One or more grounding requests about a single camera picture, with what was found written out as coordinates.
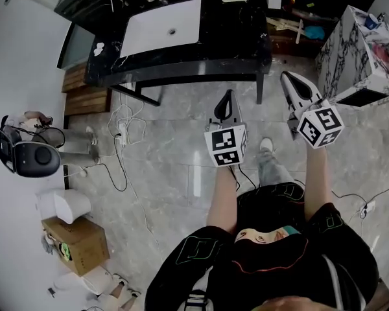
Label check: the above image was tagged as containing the wooden slatted bench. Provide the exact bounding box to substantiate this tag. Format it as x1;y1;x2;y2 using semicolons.
61;62;113;117

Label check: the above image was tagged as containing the white wall socket plug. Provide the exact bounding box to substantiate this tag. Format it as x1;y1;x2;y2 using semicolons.
359;200;377;219

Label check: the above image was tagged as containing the white marble veined cabinet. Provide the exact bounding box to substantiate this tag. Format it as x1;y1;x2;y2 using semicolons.
314;5;389;107

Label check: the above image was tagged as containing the blue plastic bag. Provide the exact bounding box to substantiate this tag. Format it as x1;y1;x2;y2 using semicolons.
303;25;326;41

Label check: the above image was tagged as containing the person's white shoe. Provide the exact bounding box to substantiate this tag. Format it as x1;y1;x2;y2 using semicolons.
259;137;276;154

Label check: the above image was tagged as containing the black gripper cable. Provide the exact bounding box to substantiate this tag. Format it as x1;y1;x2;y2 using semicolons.
229;164;257;192

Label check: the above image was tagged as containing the blue cup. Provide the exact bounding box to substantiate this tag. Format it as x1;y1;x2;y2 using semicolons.
364;12;381;30

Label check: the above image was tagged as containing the white plastic bin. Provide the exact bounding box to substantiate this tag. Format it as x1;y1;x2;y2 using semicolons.
35;189;92;225

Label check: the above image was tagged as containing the white power strip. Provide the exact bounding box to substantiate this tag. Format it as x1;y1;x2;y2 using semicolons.
117;122;128;146

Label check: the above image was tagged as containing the person's grey trouser leg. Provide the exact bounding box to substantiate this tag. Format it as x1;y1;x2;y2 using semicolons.
256;147;295;188

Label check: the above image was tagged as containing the person's right forearm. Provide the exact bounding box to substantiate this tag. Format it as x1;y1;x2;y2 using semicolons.
303;144;334;222

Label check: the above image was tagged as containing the white cable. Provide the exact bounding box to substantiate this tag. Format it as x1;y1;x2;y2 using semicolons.
106;82;165;255

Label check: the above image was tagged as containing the cardboard box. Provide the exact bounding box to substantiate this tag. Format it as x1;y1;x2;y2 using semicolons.
41;216;111;277

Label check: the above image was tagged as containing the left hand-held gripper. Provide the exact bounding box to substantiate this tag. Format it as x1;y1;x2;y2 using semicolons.
204;89;249;168

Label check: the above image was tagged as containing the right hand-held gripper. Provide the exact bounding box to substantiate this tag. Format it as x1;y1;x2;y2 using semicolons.
280;71;345;149

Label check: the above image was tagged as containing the black marble vanity counter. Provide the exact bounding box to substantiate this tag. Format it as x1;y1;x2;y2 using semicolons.
85;0;273;107

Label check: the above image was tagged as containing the black framed glass panel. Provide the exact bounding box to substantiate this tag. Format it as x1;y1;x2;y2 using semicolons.
56;21;97;71

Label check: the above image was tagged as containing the black and grey camera device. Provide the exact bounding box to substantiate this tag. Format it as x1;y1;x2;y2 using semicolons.
0;114;66;179

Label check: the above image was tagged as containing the white rectangular sink basin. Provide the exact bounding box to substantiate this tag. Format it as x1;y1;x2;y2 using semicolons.
119;0;202;58

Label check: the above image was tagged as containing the thin black cable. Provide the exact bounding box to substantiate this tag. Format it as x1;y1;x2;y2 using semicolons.
294;179;389;220

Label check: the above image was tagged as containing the person's left forearm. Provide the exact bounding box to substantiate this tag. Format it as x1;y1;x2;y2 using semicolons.
206;164;240;235

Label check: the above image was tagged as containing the wooden stick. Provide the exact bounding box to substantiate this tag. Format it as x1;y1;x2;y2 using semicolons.
294;19;305;45

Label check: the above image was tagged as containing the person's black printed shirt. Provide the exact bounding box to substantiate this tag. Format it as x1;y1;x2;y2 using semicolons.
144;181;381;311

